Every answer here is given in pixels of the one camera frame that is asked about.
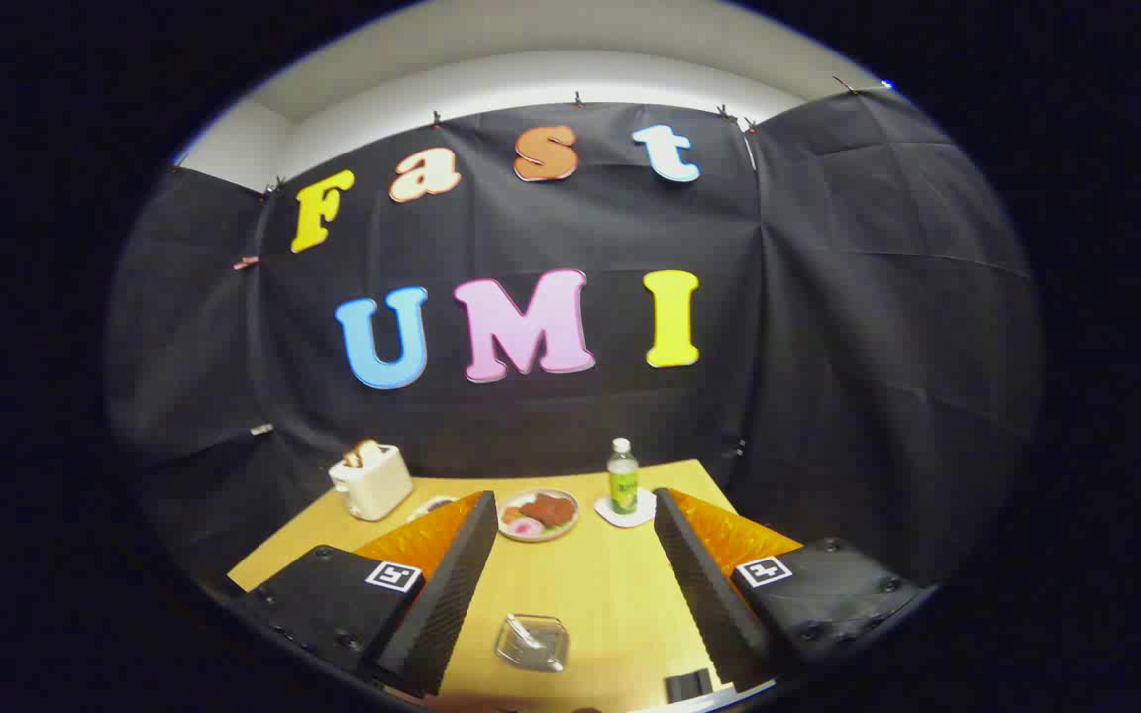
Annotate black table clamp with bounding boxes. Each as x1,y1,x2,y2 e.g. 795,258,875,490
665,670,715,704

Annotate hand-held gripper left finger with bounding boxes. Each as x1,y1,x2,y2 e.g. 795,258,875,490
229,490,499,699

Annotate perforated metal tray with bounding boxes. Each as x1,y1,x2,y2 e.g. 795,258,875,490
494,614,570,673

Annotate white round food plate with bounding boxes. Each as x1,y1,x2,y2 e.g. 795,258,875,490
497,489,581,542

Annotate green label plastic bottle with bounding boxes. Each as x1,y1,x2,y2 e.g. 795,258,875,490
607,438,640,516

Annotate white toaster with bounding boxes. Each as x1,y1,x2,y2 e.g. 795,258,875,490
329,443,414,522

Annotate white square coaster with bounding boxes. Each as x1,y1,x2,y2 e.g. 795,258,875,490
595,490,658,528

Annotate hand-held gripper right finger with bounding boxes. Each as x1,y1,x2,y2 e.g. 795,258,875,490
653,487,933,694

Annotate brown meat slices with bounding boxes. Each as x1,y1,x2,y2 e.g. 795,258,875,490
521,495,576,526

